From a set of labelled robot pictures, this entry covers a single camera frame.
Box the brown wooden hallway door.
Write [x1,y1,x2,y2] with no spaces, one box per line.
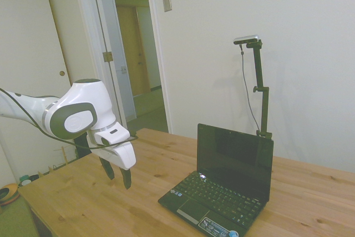
[116,5,152,97]

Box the silver camera on stand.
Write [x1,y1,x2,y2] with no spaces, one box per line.
[233,34,261,46]

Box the black tall tower box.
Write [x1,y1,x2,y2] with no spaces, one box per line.
[73,133,93,160]

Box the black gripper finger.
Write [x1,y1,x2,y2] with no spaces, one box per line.
[99,157,116,181]
[119,167,134,190]

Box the black ASUS laptop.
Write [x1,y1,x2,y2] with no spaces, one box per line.
[158,123,275,237]

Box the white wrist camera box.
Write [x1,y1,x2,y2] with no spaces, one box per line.
[92,122,131,147]

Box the orange bowl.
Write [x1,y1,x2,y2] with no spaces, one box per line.
[0,183,21,207]

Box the white open door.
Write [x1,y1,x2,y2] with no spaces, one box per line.
[90,0,137,123]

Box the black camera stand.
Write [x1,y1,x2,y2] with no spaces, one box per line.
[246,39,273,141]

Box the grey camera cable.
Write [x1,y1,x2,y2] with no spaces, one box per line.
[239,44,263,134]

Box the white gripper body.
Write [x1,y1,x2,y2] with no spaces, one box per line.
[87,133,137,171]

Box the small wooden peg rack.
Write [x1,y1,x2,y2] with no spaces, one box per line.
[52,145,77,166]

